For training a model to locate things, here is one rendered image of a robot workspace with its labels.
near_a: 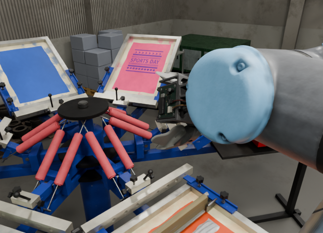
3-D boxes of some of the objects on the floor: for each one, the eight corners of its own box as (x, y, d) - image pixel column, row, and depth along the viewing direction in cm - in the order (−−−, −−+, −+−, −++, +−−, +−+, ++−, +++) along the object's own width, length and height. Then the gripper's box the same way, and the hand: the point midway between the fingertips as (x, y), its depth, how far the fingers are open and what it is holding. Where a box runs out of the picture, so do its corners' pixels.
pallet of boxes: (114, 78, 636) (110, 29, 586) (137, 83, 597) (135, 31, 547) (77, 91, 552) (68, 35, 503) (101, 98, 514) (95, 39, 464)
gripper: (210, 19, 35) (135, 57, 51) (206, 167, 32) (128, 158, 48) (248, 38, 40) (169, 67, 56) (248, 168, 37) (165, 160, 53)
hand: (161, 112), depth 54 cm, fingers open, 14 cm apart
